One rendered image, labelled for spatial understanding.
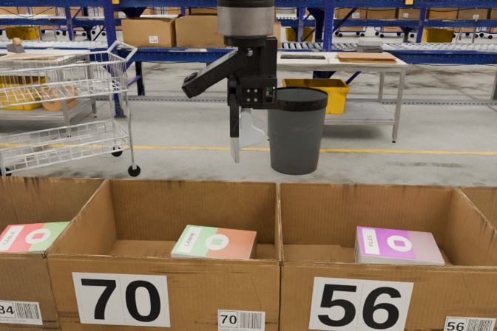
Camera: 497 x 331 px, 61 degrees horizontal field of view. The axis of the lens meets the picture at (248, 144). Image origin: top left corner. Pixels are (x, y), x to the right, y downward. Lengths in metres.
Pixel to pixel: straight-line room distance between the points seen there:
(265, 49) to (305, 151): 2.73
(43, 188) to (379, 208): 0.78
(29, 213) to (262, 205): 0.56
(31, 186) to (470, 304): 0.93
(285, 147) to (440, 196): 2.43
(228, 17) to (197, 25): 4.26
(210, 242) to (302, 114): 2.42
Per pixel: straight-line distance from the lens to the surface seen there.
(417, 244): 0.97
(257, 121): 0.77
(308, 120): 3.29
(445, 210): 1.05
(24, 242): 1.02
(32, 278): 0.83
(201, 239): 0.92
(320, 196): 0.97
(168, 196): 0.99
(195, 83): 0.70
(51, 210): 1.11
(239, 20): 0.65
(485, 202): 1.08
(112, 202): 1.04
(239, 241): 0.91
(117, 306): 0.80
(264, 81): 0.68
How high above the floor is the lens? 1.47
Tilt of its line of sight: 21 degrees down
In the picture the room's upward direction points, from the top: straight up
